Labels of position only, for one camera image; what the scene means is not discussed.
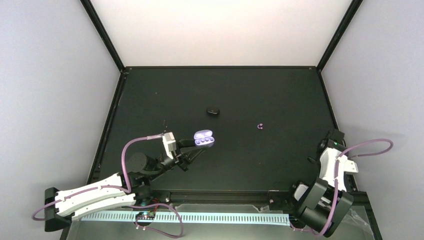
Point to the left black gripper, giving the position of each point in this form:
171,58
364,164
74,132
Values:
186,148

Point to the white slotted cable duct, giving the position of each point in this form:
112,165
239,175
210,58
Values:
278,219

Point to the black front rail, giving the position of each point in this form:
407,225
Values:
237,197

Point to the clear plastic bag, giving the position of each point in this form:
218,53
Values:
357,218

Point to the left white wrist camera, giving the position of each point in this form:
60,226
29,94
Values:
169,143

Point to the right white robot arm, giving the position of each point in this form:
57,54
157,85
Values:
322,204

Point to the small circuit board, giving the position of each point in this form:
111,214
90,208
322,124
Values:
145,216

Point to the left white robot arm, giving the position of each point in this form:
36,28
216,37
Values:
128,188

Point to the lavender earbud charging case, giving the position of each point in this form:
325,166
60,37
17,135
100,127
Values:
204,138

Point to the black earbud charging case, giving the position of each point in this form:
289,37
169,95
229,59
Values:
212,111

